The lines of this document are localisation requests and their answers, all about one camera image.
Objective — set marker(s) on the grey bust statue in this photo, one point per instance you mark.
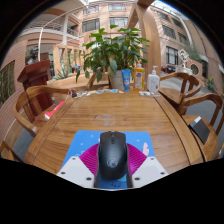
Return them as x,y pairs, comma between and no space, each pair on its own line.
33,55

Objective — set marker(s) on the white outdoor sculpture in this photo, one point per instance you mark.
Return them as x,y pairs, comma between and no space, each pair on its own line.
183,58

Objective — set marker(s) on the yellow liquid bottle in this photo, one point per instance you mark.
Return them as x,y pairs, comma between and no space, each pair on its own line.
139,78

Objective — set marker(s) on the small white packet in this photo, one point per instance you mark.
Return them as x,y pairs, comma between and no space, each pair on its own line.
144,93

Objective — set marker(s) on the dark red wooden podium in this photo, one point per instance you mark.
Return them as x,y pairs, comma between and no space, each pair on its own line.
35,80

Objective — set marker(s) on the black computer mouse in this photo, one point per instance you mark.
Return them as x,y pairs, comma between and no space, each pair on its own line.
112,156

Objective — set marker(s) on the black notebook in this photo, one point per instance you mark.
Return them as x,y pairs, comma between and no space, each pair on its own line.
200,129

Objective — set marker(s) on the potted green plant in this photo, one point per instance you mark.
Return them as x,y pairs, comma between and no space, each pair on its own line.
113,50

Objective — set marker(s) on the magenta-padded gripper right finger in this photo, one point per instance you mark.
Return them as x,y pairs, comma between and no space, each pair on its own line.
150,170

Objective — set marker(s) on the blue squeeze tube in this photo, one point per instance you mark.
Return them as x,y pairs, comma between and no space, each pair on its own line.
126,80

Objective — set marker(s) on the wooden armchair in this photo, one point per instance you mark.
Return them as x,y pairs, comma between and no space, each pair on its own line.
33,110
8,153
206,133
173,93

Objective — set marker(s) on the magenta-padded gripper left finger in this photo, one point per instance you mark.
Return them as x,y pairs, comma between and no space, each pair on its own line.
75,170

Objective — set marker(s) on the red flat booklet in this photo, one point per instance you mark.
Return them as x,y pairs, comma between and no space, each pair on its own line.
55,110

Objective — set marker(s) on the blue cartoon mouse pad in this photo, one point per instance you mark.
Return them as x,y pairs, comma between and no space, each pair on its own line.
83,140

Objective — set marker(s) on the white pump bottle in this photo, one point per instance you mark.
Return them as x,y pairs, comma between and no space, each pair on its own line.
153,82

